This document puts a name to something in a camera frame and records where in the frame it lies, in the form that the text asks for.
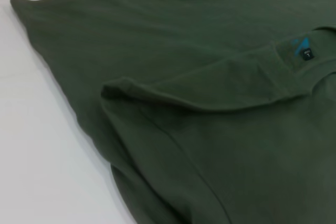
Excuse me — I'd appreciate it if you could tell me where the dark green FREE! t-shirt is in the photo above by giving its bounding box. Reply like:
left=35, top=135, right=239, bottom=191
left=9, top=0, right=336, bottom=224

